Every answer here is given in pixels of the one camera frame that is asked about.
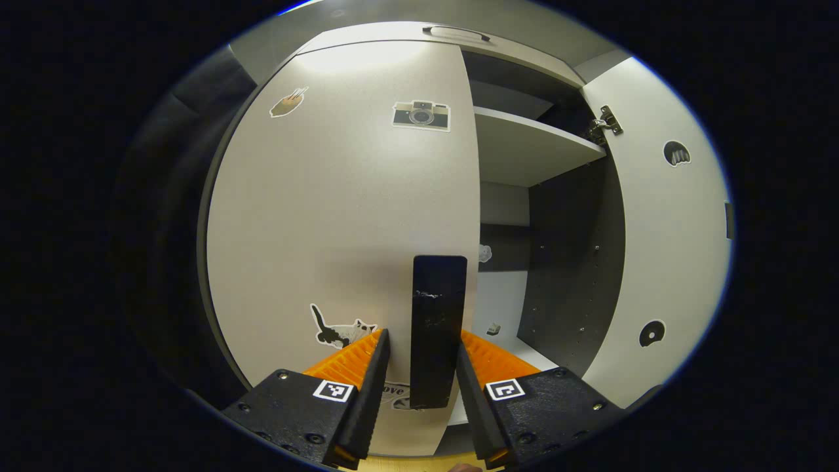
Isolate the camera sticker shoe cabinet door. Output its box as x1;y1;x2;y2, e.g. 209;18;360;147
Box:
205;41;483;457

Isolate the beige double-door shoe cabinet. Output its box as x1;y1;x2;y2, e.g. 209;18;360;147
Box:
197;20;631;460

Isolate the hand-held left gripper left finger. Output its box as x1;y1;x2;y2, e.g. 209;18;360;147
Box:
222;328;392;471

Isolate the black cat sticker cabinet door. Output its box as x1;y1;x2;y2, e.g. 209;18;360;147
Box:
580;57;734;411

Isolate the black backdrop cloth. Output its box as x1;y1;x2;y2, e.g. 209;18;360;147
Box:
111;45;258;410

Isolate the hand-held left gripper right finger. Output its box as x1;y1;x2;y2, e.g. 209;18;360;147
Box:
456;330;625;470

